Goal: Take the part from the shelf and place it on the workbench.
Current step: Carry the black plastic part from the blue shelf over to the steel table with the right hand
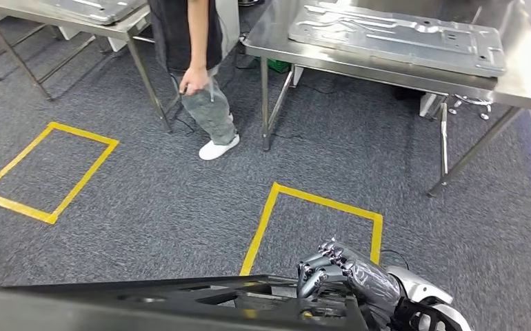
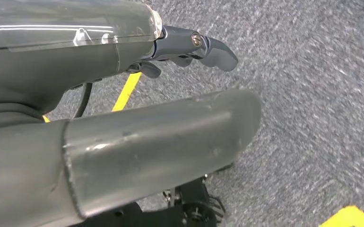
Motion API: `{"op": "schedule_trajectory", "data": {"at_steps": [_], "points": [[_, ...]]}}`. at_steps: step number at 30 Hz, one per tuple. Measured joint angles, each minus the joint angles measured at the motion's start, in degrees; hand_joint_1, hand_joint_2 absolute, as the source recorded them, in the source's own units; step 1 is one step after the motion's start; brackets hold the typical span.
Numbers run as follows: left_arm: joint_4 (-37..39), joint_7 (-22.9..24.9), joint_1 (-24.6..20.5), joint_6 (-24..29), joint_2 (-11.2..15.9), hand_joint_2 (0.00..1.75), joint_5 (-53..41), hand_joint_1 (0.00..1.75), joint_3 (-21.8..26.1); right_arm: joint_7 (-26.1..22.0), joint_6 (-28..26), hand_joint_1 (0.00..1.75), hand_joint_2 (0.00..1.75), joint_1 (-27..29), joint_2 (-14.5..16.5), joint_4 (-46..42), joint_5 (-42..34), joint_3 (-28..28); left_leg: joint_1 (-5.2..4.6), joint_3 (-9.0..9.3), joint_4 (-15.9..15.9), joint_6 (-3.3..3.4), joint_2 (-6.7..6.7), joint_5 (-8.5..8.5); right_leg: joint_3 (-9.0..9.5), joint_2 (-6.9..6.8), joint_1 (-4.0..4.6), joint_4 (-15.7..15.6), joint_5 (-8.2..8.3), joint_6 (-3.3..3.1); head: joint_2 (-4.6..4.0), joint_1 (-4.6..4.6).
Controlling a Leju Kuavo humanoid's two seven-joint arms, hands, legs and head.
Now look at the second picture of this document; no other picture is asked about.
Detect yellow floor tape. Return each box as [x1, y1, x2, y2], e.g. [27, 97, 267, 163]
[319, 205, 364, 227]
[43, 72, 142, 123]

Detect black robot foot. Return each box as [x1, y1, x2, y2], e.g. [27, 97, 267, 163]
[72, 163, 233, 227]

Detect black left hand cable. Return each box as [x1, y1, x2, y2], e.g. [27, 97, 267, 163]
[73, 82, 93, 119]

